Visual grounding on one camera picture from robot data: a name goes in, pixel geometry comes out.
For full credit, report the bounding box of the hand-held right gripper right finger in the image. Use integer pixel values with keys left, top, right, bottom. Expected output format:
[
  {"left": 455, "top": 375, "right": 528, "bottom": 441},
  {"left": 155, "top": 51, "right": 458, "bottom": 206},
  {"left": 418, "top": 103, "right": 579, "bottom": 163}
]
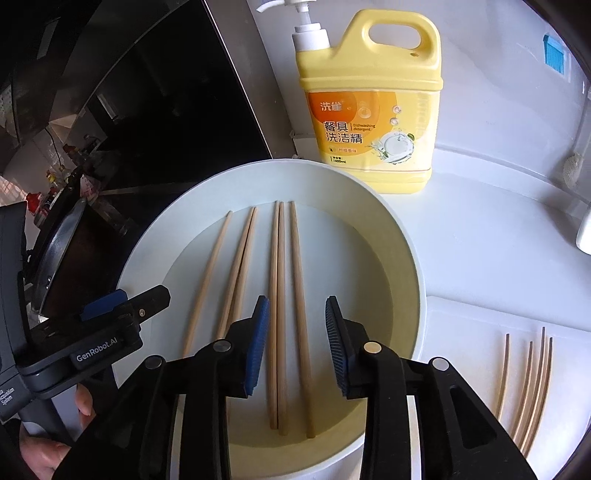
[{"left": 324, "top": 295, "right": 539, "bottom": 480}]

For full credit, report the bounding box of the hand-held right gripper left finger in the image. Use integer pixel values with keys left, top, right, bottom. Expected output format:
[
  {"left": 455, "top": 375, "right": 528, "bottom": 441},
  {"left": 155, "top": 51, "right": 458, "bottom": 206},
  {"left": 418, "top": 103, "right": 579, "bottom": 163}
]
[{"left": 53, "top": 295, "right": 271, "bottom": 480}]

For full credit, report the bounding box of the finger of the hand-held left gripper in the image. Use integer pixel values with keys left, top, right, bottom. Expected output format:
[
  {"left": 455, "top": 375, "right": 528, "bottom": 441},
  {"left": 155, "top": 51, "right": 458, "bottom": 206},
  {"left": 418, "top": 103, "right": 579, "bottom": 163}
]
[
  {"left": 76, "top": 289, "right": 129, "bottom": 322},
  {"left": 124, "top": 284, "right": 172, "bottom": 320}
]

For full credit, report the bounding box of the wooden chopstick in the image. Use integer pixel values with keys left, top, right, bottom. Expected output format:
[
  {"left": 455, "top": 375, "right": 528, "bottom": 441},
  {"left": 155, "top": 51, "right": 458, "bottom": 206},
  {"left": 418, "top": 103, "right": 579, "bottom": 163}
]
[
  {"left": 277, "top": 201, "right": 288, "bottom": 436},
  {"left": 228, "top": 209, "right": 258, "bottom": 325},
  {"left": 268, "top": 200, "right": 280, "bottom": 430},
  {"left": 182, "top": 211, "right": 233, "bottom": 359},
  {"left": 217, "top": 207, "right": 255, "bottom": 326},
  {"left": 288, "top": 200, "right": 317, "bottom": 439}
]

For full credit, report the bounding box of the white round basin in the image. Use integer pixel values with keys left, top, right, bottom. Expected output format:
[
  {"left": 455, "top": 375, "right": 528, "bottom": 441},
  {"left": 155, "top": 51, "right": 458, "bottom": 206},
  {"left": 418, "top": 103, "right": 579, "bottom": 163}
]
[{"left": 113, "top": 158, "right": 428, "bottom": 480}]

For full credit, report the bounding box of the white plastic cutting board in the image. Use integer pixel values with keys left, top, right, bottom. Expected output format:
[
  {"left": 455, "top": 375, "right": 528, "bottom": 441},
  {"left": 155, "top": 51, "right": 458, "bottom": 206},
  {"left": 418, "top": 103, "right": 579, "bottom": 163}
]
[{"left": 406, "top": 295, "right": 591, "bottom": 480}]

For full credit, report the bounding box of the person's left hand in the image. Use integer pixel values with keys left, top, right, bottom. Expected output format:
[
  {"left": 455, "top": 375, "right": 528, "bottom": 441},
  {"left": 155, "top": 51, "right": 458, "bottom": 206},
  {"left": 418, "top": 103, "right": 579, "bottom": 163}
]
[{"left": 18, "top": 384, "right": 98, "bottom": 480}]

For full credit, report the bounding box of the black glass stove panel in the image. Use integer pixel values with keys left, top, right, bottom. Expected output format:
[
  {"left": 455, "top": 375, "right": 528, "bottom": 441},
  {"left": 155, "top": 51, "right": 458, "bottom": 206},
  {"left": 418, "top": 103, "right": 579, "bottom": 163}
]
[{"left": 0, "top": 0, "right": 273, "bottom": 209}]

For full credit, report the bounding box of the yellow detergent pump bottle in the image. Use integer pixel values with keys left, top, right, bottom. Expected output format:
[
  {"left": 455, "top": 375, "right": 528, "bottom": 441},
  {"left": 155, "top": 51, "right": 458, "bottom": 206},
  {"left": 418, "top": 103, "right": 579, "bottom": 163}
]
[{"left": 257, "top": 0, "right": 445, "bottom": 195}]

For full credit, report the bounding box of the blue silicone basting brush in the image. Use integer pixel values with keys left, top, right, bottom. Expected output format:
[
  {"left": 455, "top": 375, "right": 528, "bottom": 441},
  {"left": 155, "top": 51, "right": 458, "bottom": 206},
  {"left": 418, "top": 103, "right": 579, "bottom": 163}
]
[{"left": 543, "top": 36, "right": 567, "bottom": 75}]

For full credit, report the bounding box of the white long-handled bottle brush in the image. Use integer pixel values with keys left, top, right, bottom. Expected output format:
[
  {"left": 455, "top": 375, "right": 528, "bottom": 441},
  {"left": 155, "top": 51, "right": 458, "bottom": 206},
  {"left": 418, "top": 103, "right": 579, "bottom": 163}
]
[{"left": 564, "top": 152, "right": 584, "bottom": 186}]

